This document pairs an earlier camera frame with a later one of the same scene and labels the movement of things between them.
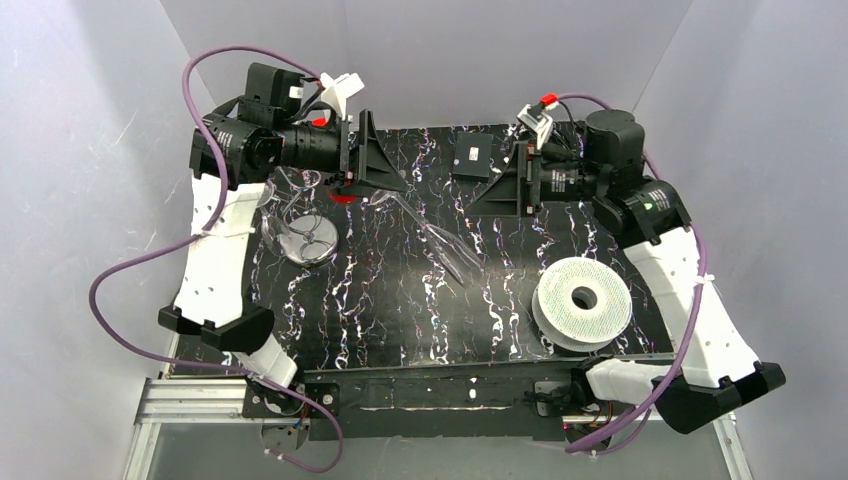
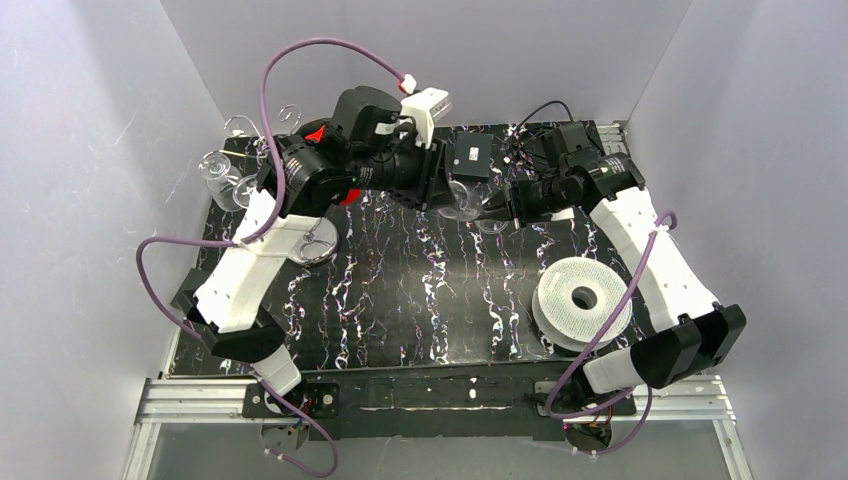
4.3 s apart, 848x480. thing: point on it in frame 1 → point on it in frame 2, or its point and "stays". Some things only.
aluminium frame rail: [179, 401] stays
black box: [472, 156] stays
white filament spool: [581, 304] stays
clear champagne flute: [460, 259] → [465, 205]
